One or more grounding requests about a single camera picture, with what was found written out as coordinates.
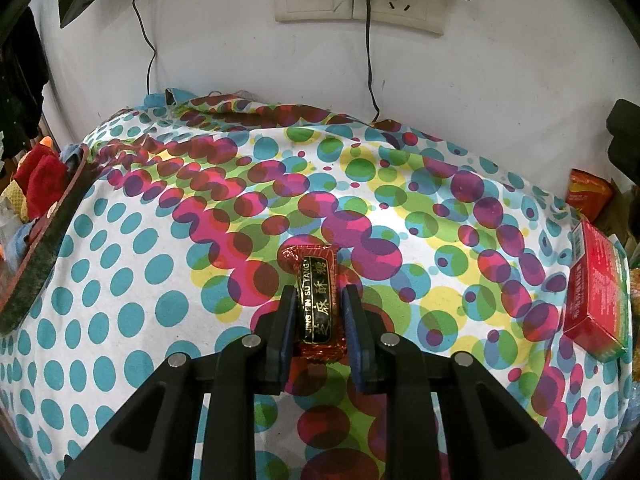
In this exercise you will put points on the white multi-hole wall socket plate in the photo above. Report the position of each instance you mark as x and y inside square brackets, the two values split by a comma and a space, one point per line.
[400, 15]

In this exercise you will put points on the dark cloth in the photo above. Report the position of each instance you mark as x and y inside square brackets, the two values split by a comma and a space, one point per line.
[20, 85]

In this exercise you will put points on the red snack packet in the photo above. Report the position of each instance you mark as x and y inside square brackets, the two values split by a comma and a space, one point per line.
[587, 195]

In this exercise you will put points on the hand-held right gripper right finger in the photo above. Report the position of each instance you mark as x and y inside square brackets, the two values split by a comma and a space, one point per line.
[356, 355]

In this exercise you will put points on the blue cloth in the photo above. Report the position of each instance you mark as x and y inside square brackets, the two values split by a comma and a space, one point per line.
[72, 154]

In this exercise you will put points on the red and green box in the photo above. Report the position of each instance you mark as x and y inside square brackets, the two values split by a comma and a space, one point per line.
[595, 290]

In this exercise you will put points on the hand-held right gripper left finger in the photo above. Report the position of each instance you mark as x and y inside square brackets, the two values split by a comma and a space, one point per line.
[287, 355]

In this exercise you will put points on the red candy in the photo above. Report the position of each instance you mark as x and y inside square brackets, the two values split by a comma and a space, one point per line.
[315, 300]

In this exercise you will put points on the black clamp mount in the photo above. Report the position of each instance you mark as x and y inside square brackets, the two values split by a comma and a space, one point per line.
[625, 135]

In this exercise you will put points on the polka dot cloth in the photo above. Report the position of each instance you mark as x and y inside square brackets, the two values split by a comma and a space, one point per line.
[400, 185]

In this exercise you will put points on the brown paper bag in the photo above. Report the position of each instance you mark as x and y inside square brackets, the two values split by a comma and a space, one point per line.
[617, 210]

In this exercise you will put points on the brown rimmed basket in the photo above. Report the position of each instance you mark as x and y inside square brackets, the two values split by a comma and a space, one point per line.
[45, 260]

